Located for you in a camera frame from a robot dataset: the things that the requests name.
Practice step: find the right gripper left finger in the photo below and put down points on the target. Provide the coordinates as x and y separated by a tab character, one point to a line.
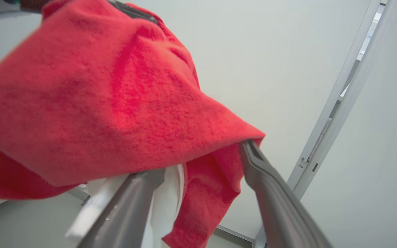
129	210

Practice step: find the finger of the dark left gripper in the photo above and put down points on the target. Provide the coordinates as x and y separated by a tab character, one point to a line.
134	12

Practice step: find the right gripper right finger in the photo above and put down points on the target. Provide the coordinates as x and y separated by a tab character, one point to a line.
281	210

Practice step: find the red garment with white trim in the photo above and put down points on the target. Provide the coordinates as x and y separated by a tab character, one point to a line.
98	103

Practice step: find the grey partition base rail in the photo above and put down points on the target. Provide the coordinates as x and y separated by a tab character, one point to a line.
234	236

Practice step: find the grey double partition corner post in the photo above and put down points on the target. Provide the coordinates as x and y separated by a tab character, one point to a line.
336	113

